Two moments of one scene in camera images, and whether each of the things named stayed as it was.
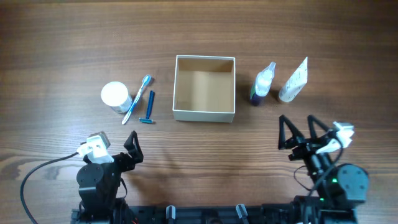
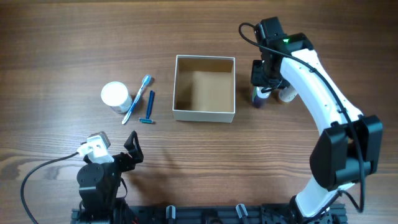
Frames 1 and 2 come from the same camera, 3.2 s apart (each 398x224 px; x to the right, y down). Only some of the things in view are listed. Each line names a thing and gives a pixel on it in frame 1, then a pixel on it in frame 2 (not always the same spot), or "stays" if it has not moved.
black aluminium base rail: (214, 214) stays
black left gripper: (126, 159) stays
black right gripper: (302, 147) to (258, 74)
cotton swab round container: (115, 94) stays
